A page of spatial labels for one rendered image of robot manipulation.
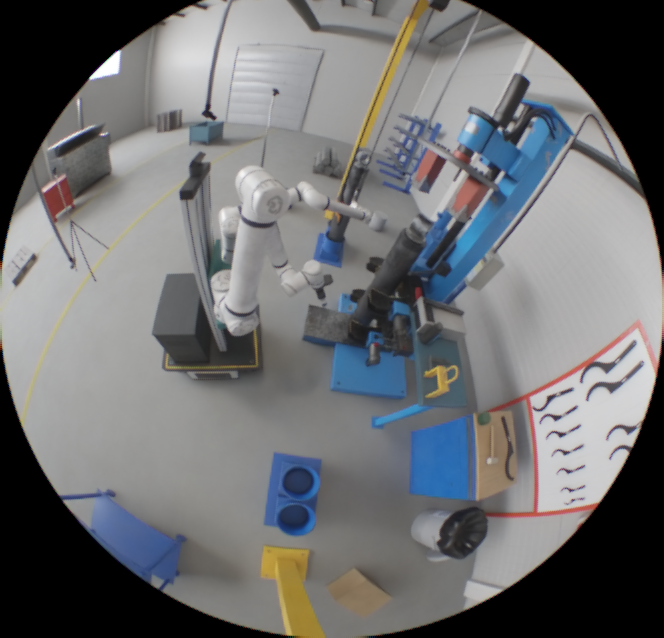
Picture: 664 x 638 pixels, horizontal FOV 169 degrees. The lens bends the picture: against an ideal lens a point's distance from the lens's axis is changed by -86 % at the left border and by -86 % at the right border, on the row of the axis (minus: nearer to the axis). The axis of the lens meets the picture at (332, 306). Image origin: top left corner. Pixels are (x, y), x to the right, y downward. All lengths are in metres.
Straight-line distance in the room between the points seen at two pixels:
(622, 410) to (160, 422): 4.16
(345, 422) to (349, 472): 0.52
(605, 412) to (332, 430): 2.71
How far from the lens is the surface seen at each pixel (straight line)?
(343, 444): 2.30
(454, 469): 2.12
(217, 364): 2.02
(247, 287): 0.88
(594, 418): 2.69
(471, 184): 1.38
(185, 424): 2.32
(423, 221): 1.58
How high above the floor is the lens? 2.18
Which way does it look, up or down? 51 degrees down
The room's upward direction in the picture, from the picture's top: 25 degrees clockwise
